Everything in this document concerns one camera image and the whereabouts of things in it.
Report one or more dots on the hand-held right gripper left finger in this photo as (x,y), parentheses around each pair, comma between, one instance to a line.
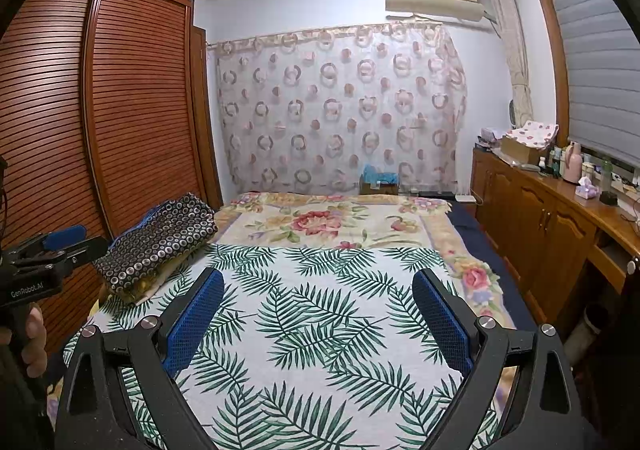
(192,325)

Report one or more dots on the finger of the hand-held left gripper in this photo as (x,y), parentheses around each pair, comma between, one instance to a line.
(62,236)
(85,250)

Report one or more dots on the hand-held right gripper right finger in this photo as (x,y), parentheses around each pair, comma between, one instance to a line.
(442,325)

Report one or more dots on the circle-patterned satin shirt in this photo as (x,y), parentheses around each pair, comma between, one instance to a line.
(160,240)

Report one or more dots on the person's left hand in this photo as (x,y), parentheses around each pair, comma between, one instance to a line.
(37,335)

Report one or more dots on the brown patterned blanket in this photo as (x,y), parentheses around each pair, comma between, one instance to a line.
(150,282)

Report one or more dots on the navy bed sheet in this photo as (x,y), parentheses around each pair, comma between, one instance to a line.
(480,225)

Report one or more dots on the leaf-print bed sheet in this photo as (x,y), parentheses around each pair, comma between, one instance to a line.
(310,320)

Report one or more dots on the white power strip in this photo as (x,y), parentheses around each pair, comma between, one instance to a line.
(465,198)

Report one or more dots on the wooden sideboard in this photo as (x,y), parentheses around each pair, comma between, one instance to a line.
(540,220)

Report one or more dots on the small brown box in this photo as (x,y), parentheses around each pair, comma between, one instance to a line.
(379,189)

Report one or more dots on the wooden slatted wardrobe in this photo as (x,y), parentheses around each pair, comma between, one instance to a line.
(140,105)

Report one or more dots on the floral blanket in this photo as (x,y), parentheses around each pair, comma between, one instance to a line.
(320,220)

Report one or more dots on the blue cloth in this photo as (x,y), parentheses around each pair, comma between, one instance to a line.
(380,174)

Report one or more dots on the small white bottle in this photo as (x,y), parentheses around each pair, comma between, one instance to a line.
(543,166)

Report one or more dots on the small pink box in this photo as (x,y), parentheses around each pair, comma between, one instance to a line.
(491,137)

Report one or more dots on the tissue pack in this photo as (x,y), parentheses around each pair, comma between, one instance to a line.
(586,188)

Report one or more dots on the dark bottle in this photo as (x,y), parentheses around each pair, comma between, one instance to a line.
(556,161)

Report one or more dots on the pink flask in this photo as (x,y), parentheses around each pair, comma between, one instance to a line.
(573,162)

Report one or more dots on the cardboard box with floral cloth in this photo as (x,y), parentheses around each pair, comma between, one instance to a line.
(532,134)

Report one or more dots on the green bottle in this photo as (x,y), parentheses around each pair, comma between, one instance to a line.
(607,175)

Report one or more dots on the dark round fan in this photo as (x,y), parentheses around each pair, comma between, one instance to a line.
(513,112)

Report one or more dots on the beige window curtain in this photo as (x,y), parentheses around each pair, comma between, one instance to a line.
(515,55)

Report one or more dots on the grey window blind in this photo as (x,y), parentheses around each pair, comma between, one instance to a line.
(595,65)

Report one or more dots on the wooden window frame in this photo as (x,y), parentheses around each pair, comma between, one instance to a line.
(552,40)

